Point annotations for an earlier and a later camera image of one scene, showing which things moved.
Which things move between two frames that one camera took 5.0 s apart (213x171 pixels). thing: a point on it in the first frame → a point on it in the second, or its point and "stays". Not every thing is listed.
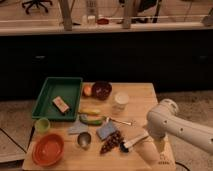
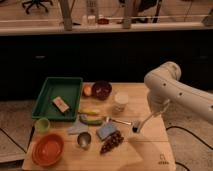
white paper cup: (121, 101) stays
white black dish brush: (125, 146) → (137, 125)
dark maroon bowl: (101, 89) stays
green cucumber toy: (86, 119) stays
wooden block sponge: (60, 105) stays
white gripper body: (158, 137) → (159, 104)
